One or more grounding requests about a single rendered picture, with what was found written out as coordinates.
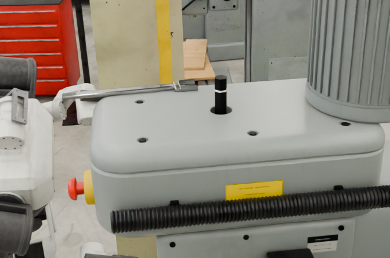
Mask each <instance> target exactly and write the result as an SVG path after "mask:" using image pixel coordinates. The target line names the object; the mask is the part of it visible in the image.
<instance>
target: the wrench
mask: <svg viewBox="0 0 390 258"><path fill-rule="evenodd" d="M192 84H195V80H194V79H188V80H179V81H173V82H172V83H170V84H157V85H145V86H138V87H125V88H113V89H100V90H93V91H81V92H68V93H62V100H69V99H82V98H94V97H101V96H113V95H125V94H138V93H145V92H157V91H169V90H174V89H175V92H179V91H182V92H184V91H196V90H198V86H197V85H192ZM181 85H185V86H181ZM180 86H181V87H180Z"/></svg>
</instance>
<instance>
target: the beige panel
mask: <svg viewBox="0 0 390 258"><path fill-rule="evenodd" d="M89 1H90V7H91V17H92V27H93V37H94V43H95V54H96V64H97V74H98V80H99V90H100V89H113V88H125V87H138V86H145V85H157V84H170V83H172V82H173V81H179V80H184V79H185V72H184V57H183V28H182V0H89ZM115 238H116V244H117V254H118V255H128V256H135V257H138V258H157V245H156V236H145V237H138V238H124V237H120V236H115Z"/></svg>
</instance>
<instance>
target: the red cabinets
mask: <svg viewBox="0 0 390 258"><path fill-rule="evenodd" d="M0 56H2V57H10V58H23V59H27V58H33V59H34V60H35V61H36V64H37V83H36V92H35V94H36V95H57V93H58V92H59V91H60V90H62V89H64V88H67V87H71V86H74V85H77V81H78V80H79V78H80V76H81V73H80V64H79V59H78V50H77V41H76V36H75V27H74V18H73V9H72V3H71V0H0Z"/></svg>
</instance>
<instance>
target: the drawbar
mask: <svg viewBox="0 0 390 258"><path fill-rule="evenodd" d="M226 89H227V77H226V76H223V75H219V76H215V90H218V91H224V90H226ZM215 114H220V115H222V114H227V91H226V92H221V93H219V92H215Z"/></svg>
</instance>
